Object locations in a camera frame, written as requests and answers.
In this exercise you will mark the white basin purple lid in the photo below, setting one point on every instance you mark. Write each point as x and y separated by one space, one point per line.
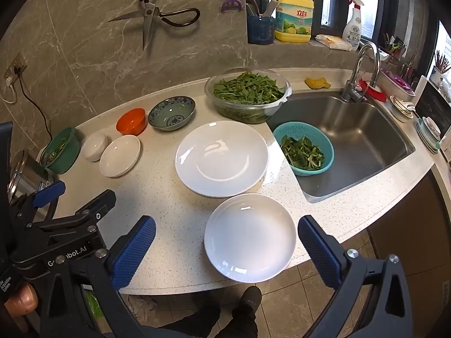
396 84

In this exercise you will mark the steel sink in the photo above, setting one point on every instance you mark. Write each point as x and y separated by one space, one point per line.
370 137

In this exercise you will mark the small white plate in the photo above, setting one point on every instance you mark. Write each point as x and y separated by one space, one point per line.
119 156

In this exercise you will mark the blue floral green bowl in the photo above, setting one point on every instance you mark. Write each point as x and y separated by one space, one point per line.
171 114

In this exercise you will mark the person's left hand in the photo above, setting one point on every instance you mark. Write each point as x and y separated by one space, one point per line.
21 301

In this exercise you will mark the stacked white dishes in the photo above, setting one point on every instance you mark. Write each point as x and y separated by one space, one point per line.
430 133

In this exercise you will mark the torn leafy greens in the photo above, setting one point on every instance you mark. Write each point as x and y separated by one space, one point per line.
301 153

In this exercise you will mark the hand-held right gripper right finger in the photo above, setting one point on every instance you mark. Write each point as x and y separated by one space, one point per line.
319 250

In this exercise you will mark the white bowl with spoon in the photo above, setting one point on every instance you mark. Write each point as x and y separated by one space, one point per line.
401 109

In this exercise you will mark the clear glass bowl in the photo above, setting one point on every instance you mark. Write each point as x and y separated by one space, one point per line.
218 107

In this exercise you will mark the blue utensil holder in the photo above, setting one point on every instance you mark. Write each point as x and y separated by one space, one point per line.
260 31

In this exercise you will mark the large white plate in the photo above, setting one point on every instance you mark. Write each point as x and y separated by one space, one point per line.
222 158

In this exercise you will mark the windowsill utensil rack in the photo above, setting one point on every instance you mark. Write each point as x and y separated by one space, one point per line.
391 47

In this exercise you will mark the white spray bottle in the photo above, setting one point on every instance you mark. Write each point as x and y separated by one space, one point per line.
352 31

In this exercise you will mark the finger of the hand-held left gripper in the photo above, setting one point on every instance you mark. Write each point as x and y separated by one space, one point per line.
49 193
100 202

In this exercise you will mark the green plastic basket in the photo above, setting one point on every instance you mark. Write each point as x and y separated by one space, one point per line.
65 155

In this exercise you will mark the yellow cloth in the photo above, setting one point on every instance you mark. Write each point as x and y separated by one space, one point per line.
317 82

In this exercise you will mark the red sink-side holder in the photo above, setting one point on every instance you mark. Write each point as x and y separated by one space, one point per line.
373 93

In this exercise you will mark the chrome faucet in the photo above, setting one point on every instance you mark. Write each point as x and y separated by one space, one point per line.
352 88

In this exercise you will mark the small white bowl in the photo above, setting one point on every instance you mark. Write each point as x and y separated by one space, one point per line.
93 146

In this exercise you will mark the wall power outlet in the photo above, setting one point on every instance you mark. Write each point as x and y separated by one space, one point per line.
16 64

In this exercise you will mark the deep white plate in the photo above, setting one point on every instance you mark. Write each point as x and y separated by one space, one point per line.
250 239

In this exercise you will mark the teal colander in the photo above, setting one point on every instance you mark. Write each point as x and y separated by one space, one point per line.
319 137

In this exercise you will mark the green plastic bag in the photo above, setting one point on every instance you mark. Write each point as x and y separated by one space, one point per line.
92 304

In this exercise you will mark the orange bowl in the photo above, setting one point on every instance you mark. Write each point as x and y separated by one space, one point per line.
131 123

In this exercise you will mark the leafy greens pile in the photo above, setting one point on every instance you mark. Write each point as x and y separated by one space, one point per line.
248 89

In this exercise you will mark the black panel white frame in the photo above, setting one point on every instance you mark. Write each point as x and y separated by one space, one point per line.
433 102

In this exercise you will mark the brown base cabinet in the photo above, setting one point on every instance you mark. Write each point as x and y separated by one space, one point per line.
405 218

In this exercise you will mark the white chopstick cup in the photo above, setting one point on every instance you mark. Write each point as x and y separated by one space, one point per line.
437 74

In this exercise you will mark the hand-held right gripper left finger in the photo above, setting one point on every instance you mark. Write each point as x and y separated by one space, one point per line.
134 253

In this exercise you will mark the white packet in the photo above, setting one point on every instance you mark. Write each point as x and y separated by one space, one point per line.
331 42

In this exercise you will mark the person's leg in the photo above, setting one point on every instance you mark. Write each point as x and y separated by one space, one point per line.
197 324

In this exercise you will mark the crumpled plastic bag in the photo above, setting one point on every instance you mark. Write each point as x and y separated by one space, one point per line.
144 306

